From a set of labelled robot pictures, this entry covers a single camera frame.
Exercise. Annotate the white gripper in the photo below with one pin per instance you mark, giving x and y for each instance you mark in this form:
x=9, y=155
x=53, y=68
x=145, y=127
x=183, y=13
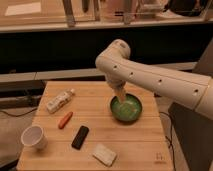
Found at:
x=118, y=87

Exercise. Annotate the white plastic bottle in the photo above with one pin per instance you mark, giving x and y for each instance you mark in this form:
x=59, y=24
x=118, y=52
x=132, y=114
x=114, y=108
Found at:
x=59, y=101

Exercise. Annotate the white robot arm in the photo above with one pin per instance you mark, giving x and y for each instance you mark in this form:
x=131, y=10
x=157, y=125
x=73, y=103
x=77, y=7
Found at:
x=193, y=91

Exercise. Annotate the green ceramic bowl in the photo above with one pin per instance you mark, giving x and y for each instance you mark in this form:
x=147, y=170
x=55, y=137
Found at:
x=128, y=111

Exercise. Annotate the black rectangular block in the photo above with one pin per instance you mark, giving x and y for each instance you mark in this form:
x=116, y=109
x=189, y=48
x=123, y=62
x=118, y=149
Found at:
x=80, y=137

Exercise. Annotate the white sponge block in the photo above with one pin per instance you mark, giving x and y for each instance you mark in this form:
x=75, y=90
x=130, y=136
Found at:
x=104, y=155

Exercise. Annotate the white paper cup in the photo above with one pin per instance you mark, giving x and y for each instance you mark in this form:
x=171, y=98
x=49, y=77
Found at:
x=34, y=137

